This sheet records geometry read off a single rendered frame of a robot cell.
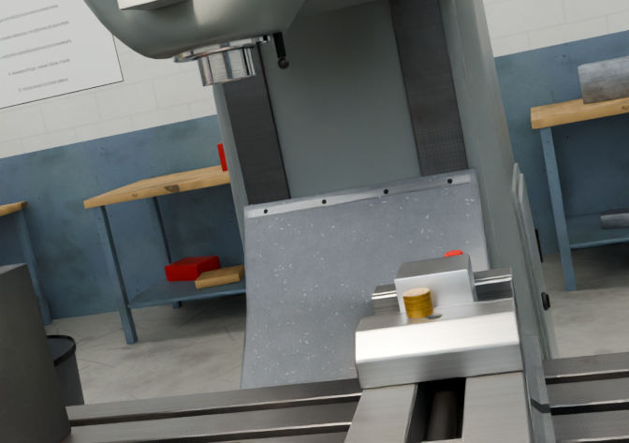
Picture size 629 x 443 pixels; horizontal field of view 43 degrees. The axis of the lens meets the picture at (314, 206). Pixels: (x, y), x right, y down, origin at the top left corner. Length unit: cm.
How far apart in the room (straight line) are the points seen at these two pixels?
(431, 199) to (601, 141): 389
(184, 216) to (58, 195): 94
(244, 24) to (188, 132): 469
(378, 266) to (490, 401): 47
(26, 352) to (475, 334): 45
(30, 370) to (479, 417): 48
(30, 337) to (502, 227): 59
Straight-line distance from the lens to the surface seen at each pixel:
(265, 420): 80
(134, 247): 563
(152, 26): 63
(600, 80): 434
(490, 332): 61
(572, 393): 75
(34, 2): 580
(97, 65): 557
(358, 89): 105
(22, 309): 86
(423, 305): 64
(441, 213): 102
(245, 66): 68
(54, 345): 284
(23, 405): 85
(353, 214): 105
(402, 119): 104
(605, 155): 491
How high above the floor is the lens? 126
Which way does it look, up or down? 9 degrees down
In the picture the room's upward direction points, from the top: 12 degrees counter-clockwise
